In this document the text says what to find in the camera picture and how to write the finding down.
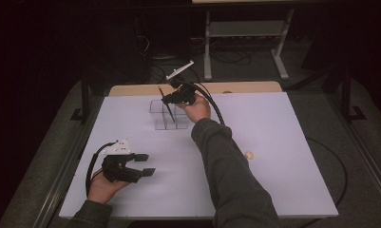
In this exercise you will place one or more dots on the white table board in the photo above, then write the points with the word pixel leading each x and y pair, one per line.
pixel 289 142

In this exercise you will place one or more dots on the thin black makeup pencil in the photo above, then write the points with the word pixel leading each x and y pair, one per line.
pixel 170 114

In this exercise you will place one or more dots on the person's left hand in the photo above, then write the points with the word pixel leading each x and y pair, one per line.
pixel 101 190

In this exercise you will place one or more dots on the wooden table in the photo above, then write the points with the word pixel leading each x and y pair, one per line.
pixel 251 87

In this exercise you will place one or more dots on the clear plastic organizer box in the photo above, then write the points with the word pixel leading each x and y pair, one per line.
pixel 161 120

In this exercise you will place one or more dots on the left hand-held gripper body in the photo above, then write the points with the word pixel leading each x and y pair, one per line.
pixel 118 172

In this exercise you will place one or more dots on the metal frame rail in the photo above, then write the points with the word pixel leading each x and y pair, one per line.
pixel 365 152
pixel 61 180

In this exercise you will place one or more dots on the person's right hand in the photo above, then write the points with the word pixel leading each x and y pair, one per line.
pixel 199 109

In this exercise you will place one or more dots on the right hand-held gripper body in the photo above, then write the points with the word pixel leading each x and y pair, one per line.
pixel 186 95

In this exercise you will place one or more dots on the black metal stand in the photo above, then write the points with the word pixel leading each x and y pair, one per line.
pixel 85 98
pixel 346 95

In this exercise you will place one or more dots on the white metal desk frame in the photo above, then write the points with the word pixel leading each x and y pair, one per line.
pixel 245 28

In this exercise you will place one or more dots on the black makeup brush peach tip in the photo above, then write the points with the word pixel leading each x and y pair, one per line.
pixel 249 155

